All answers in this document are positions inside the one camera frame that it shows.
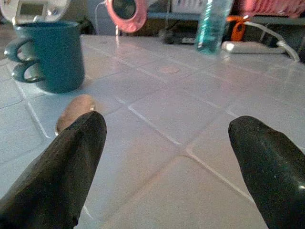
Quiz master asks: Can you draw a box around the pink cloth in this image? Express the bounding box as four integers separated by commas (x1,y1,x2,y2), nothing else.
243,0,305,19

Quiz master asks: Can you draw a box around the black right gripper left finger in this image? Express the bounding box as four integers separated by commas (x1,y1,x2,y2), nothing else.
0,111,107,229

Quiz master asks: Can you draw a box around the clear blue plastic water bottle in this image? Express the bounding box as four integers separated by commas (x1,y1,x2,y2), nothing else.
195,0,233,55

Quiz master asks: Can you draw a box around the orange plastic clip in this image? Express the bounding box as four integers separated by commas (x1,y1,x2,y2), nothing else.
226,15,250,42

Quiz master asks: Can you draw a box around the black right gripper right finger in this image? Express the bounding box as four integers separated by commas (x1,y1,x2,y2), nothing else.
228,115,305,229

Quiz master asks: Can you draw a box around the white electronic device with screen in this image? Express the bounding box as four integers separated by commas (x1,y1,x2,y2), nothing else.
0,0,72,25

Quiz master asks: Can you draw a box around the silver metal spoon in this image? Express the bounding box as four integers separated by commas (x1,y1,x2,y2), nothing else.
55,94,96,136

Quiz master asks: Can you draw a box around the white power strip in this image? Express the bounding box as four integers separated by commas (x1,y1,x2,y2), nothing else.
221,41,286,54

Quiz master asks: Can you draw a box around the teal ceramic mug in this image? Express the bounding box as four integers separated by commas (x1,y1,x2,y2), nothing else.
4,21,86,94

